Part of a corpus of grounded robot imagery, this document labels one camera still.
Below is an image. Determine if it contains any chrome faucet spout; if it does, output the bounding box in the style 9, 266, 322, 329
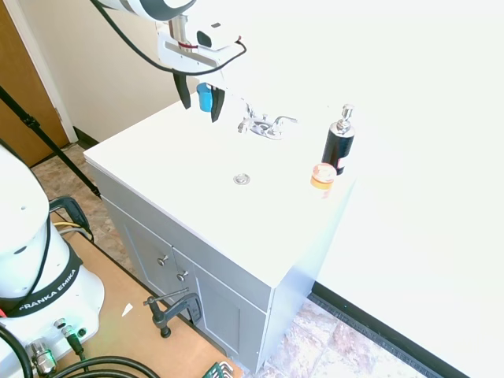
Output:
236, 102, 285, 141

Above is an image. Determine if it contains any brown wooden door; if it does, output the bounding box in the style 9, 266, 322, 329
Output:
0, 0, 71, 169

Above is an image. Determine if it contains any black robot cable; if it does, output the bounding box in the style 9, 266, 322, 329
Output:
0, 325, 161, 378

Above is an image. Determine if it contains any green hex key set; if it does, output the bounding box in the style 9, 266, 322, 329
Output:
202, 361, 233, 378

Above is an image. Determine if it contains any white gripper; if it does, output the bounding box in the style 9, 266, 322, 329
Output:
157, 11, 246, 124

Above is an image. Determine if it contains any black tripod leg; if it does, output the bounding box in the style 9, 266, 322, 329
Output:
0, 85, 103, 200

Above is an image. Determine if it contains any blue plastic cup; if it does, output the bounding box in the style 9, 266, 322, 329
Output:
196, 82, 214, 113

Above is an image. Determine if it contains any chrome faucet lever handle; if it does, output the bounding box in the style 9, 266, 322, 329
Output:
269, 115, 299, 135

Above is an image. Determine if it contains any orange pill bottle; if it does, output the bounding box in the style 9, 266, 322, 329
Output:
309, 163, 338, 200

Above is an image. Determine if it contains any black soap dispenser bottle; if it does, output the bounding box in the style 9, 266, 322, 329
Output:
321, 103, 357, 176

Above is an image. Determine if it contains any wooden base board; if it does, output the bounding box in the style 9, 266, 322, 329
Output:
50, 226, 244, 378

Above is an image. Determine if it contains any grey vanity cabinet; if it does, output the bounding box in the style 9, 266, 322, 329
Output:
83, 91, 358, 375

